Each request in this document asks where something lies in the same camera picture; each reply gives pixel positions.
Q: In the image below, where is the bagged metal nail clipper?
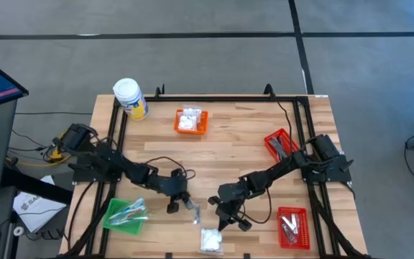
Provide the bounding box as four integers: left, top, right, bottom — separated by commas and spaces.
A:
281, 214, 298, 233
290, 213, 300, 235
281, 224, 296, 245

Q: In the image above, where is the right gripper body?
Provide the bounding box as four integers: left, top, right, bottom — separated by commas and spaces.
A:
208, 182, 253, 232

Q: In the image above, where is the green plastic basket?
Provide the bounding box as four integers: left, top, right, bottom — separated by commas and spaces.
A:
102, 197, 149, 237

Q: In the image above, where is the bagged red toothbrush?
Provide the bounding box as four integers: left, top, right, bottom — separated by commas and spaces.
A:
115, 209, 147, 222

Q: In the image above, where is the black aluminium table frame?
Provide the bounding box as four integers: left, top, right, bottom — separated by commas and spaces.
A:
61, 83, 369, 259

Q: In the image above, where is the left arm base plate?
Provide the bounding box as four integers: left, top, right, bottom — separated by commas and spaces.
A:
72, 163, 124, 183

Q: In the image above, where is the yellow disinfecting wipes canister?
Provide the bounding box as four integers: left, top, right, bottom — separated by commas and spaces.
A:
112, 78, 150, 122

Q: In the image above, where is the yellow cable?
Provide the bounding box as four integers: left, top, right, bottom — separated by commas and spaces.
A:
6, 131, 70, 168

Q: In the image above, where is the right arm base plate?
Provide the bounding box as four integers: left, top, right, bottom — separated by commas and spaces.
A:
299, 153, 352, 183

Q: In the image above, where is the orange plastic basket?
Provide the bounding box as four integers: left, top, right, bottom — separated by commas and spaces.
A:
173, 109, 210, 136

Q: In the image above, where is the white printed box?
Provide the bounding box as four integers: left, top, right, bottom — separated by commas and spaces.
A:
12, 175, 67, 234

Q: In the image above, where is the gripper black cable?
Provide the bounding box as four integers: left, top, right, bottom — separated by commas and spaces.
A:
144, 155, 196, 181
241, 186, 273, 225

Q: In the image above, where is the black desk beam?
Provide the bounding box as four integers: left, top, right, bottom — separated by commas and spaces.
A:
1, 167, 73, 205

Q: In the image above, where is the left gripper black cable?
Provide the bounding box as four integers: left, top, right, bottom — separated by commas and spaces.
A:
144, 155, 196, 181

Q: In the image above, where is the red plastic basket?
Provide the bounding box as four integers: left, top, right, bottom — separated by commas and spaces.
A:
277, 206, 311, 250
263, 128, 300, 162

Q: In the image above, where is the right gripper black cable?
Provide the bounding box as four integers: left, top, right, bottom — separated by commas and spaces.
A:
241, 186, 273, 225

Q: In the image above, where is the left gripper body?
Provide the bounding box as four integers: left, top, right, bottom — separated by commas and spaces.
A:
156, 168, 189, 214

